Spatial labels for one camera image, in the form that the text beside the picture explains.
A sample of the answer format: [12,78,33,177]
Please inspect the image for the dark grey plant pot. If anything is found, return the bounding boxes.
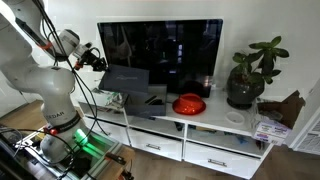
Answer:
[226,71,266,107]

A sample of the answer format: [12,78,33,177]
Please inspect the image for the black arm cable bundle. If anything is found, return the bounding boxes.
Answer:
[31,0,111,138]

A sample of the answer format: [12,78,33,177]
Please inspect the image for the metal handle of medium drawer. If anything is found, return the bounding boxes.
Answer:
[145,143,162,151]

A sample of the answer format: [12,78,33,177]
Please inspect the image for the white drawer medium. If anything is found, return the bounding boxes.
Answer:
[127,128,184,162]

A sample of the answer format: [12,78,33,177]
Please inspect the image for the brown cardboard box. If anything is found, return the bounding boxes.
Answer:
[256,89,306,130]

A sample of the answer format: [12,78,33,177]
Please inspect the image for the white purple carton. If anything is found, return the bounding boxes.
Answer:
[252,130,287,147]
[255,120,292,138]

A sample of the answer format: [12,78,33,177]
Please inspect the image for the dark pot saucer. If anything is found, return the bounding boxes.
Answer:
[227,97,254,111]

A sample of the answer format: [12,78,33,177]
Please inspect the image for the orange sequined hat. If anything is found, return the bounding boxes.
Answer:
[172,93,207,116]

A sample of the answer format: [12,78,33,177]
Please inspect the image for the white side cabinet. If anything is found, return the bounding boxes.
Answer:
[288,78,320,156]

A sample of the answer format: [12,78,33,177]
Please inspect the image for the dark blue shoe box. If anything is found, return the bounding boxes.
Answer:
[124,84,168,118]

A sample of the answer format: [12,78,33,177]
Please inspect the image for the white drawer wide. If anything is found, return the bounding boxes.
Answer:
[183,141,262,180]

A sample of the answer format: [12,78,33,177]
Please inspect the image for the robot mounting table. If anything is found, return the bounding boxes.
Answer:
[0,126,136,180]

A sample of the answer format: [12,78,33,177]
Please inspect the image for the small white dish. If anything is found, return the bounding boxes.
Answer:
[225,110,246,125]

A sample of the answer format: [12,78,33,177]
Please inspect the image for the black table clamp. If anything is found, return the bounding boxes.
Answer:
[104,151,128,166]
[120,169,135,180]

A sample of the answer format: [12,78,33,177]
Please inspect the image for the black flat television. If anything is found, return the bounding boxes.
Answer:
[97,18,224,99]

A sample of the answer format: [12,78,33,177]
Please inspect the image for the white television stand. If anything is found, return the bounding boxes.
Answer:
[77,87,278,180]

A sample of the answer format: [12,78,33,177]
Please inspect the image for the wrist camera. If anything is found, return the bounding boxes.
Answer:
[74,42,94,58]

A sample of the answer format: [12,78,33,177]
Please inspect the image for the green leafy plant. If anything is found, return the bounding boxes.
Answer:
[232,35,290,85]

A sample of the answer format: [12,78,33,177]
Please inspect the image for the metal handle of wide drawer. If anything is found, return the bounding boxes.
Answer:
[207,158,228,168]

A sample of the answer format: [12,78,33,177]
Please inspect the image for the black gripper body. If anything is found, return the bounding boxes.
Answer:
[85,54,105,72]

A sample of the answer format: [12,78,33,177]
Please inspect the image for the navy blue gift box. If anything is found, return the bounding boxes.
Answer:
[98,64,150,94]

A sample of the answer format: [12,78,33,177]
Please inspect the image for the black base cable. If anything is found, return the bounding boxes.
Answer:
[0,128,78,180]

